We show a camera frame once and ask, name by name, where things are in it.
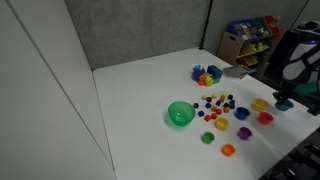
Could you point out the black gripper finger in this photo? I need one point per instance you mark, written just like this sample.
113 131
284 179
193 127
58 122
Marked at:
278 97

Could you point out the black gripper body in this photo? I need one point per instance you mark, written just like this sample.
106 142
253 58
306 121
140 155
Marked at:
287 88

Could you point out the light blue bowl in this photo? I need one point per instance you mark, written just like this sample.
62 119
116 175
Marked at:
285 106

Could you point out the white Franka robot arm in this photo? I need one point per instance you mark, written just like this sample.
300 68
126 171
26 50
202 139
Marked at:
301 63

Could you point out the yellow bowl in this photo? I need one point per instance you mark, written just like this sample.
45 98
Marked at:
259 104

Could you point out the large green translucent bowl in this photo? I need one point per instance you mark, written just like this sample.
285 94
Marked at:
181 114

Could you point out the red cup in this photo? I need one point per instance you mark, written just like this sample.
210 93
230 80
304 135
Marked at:
265 118

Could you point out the dark blue cup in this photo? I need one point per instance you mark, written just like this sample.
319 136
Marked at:
242 113

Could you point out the yellow storage bin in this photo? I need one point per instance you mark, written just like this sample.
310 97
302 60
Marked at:
248 50
251 60

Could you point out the small teal cube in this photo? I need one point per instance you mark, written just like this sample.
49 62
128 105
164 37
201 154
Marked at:
232 102
232 106

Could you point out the grey metal mounting plate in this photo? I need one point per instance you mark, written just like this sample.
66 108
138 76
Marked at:
237 72

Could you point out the small dark green cube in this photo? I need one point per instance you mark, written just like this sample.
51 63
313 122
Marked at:
230 97
196 105

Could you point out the small purple cup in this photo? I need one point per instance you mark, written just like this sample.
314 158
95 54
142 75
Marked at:
244 133

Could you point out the small dark purple cube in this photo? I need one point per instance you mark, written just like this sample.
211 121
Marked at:
209 99
226 104

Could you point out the small orange cube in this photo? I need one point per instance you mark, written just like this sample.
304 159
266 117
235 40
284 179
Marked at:
226 109
221 99
214 108

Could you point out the small yellow cube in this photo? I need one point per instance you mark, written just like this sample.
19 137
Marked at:
204 97
223 95
214 96

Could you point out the small blue cube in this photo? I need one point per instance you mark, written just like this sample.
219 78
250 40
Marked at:
208 105
200 113
218 103

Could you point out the small red cube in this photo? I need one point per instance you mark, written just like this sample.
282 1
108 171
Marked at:
207 118
213 116
218 111

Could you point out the small yellow cup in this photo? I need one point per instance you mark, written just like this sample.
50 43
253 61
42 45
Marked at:
221 124

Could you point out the red storage bin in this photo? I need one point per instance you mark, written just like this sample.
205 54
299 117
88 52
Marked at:
268 23

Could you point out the green storage bin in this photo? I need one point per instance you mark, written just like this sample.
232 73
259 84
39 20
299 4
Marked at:
258 24

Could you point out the wooden toy storage shelf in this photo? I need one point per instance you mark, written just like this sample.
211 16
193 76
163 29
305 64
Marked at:
228 45

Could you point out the small orange cup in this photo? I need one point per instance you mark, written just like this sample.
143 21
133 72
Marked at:
228 150

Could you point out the colourful toy block cluster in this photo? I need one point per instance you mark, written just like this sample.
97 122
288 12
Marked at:
207 76

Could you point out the blue storage bin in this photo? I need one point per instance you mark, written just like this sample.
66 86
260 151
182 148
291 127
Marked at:
233 28

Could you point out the small green cup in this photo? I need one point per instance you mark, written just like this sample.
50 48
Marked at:
208 137

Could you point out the black tripod stand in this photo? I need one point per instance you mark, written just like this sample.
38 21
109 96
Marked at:
206 23

